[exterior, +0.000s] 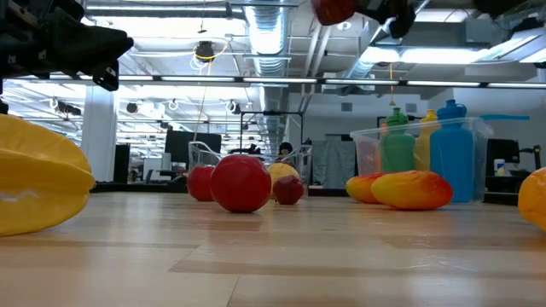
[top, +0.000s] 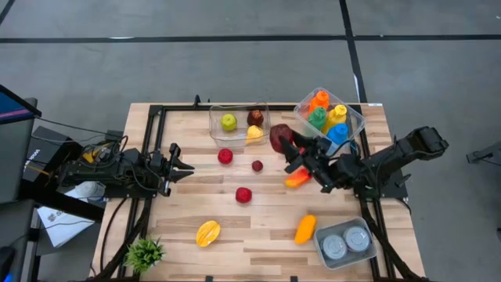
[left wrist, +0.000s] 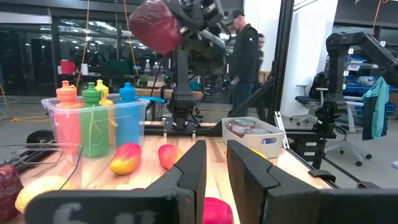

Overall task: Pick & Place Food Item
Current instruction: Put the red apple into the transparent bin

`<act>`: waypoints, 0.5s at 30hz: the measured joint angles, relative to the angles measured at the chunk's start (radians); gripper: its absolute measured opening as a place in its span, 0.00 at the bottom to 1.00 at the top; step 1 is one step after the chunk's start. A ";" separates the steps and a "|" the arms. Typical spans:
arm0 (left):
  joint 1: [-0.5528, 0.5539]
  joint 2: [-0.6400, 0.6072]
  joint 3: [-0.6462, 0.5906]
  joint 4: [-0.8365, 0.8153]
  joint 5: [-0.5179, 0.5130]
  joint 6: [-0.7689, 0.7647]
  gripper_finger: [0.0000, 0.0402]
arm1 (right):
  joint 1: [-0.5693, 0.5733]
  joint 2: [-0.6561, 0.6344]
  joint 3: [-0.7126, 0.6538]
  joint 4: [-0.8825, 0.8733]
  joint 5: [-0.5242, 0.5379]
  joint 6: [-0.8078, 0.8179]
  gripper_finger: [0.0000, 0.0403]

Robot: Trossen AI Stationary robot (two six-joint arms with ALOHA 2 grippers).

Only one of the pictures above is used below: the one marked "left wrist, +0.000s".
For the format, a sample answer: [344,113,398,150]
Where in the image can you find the green squeeze bottle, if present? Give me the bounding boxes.
[78,82,111,159]

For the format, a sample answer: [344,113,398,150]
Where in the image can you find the orange yellow mango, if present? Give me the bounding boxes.
[248,147,269,160]

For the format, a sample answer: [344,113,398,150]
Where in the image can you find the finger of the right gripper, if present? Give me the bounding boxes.
[164,0,184,19]
[177,26,193,52]

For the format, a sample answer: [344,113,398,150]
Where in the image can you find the dark red wrinkled fruit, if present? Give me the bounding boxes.
[0,164,25,223]
[128,0,183,55]

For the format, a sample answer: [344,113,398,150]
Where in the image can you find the grey plastic bin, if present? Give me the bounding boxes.
[221,116,286,160]

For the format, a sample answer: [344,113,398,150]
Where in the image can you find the yellow squeeze bottle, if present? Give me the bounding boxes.
[94,78,118,147]

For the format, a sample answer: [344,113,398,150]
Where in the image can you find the green apple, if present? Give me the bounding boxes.
[14,174,76,215]

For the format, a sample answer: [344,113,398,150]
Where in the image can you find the clear shallow plastic bin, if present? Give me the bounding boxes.
[0,142,85,200]

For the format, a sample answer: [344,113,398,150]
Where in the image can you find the red box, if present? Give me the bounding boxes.
[59,60,76,76]

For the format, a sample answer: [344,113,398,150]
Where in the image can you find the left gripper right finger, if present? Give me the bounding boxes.
[226,139,322,224]

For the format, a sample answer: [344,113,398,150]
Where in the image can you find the black backpack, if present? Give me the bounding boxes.
[308,71,329,100]

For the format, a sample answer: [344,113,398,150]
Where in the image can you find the clear tall plastic bin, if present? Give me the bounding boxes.
[40,93,151,160]

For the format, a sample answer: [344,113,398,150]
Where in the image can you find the red apple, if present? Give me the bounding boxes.
[203,197,234,224]

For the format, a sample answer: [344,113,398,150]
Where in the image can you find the orange squeeze bottle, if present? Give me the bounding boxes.
[54,80,84,156]

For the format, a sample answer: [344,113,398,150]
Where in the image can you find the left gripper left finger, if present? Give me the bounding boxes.
[146,139,208,224]

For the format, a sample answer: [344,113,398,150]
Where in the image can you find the blue storage bin shelf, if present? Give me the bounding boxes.
[343,54,398,96]

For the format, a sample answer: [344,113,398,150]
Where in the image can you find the teal jacket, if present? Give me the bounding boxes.
[360,76,390,141]

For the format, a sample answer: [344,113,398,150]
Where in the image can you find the red yellow mango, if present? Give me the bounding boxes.
[157,143,185,170]
[109,142,143,176]

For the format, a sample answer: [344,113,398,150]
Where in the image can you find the blue squeeze bottle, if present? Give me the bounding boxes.
[115,82,166,147]

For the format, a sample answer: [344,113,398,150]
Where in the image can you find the person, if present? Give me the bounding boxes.
[228,8,266,118]
[256,32,266,80]

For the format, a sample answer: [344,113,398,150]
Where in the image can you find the office chair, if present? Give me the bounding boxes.
[289,83,330,127]
[325,96,373,167]

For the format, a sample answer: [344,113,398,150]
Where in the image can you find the small potted plant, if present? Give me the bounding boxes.
[137,73,150,88]

